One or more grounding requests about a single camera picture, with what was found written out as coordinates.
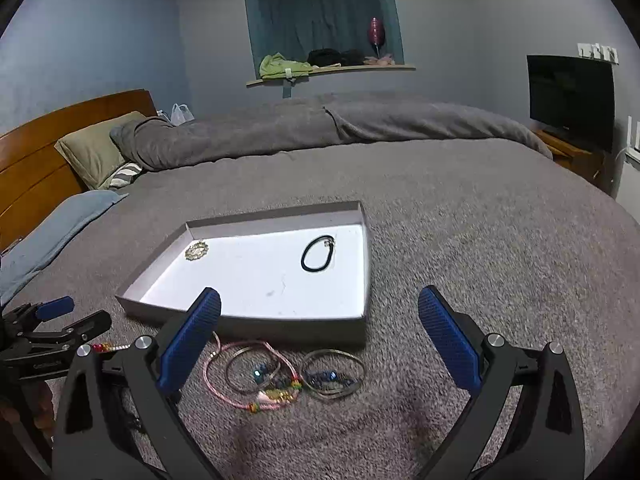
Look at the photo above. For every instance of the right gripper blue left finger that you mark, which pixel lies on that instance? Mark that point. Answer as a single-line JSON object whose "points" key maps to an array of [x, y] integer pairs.
{"points": [[118, 417]]}

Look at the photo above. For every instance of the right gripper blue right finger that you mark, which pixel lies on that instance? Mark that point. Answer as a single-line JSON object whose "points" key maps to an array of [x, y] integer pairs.
{"points": [[545, 439]]}

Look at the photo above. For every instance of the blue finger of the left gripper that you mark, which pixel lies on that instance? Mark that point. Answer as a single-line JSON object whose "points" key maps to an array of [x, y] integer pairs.
{"points": [[55, 308], [74, 335]]}

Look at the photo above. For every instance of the light blue towel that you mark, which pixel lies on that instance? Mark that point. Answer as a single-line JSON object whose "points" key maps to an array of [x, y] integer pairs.
{"points": [[38, 249]]}

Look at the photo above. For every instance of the wooden headboard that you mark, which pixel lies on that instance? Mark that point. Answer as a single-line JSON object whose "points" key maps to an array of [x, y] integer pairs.
{"points": [[35, 179]]}

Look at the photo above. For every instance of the striped pillow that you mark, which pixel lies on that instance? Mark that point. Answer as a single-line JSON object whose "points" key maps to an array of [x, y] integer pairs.
{"points": [[124, 176]]}

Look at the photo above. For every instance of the olive green pillow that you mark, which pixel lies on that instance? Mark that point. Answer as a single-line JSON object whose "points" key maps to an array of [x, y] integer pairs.
{"points": [[92, 154]]}

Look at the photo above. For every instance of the grey bed blanket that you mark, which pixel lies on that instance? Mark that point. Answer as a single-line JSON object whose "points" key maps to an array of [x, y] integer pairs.
{"points": [[527, 248]]}

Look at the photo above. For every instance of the grey cardboard tray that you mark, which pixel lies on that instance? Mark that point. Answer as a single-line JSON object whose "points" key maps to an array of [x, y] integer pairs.
{"points": [[299, 276]]}

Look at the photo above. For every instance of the white plastic bag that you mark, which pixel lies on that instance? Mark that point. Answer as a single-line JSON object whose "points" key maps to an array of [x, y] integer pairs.
{"points": [[178, 115]]}

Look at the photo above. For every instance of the white cabinet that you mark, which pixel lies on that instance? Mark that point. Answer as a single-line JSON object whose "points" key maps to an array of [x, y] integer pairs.
{"points": [[628, 190]]}

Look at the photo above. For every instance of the wooden tv stand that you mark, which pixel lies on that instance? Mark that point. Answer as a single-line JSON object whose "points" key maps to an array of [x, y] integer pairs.
{"points": [[588, 163]]}

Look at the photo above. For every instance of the green cloth on sill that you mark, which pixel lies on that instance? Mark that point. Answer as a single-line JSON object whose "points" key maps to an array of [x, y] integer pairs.
{"points": [[276, 66]]}

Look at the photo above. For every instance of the black television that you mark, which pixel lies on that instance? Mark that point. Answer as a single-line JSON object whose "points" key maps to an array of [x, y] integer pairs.
{"points": [[575, 96]]}

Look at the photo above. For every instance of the rolled grey duvet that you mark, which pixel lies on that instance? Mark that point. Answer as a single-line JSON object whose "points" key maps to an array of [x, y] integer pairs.
{"points": [[318, 122]]}

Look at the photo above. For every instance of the black cloth on sill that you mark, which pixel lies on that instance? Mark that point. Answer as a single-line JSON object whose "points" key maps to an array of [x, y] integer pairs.
{"points": [[329, 57]]}

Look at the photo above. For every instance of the teal window curtain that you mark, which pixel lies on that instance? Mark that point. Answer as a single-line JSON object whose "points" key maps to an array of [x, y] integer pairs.
{"points": [[296, 27]]}

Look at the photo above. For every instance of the wooden window sill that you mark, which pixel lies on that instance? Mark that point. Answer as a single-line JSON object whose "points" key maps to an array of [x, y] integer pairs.
{"points": [[335, 70]]}

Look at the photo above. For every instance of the white wall switch panel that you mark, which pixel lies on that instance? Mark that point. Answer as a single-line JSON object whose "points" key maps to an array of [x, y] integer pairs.
{"points": [[598, 52]]}

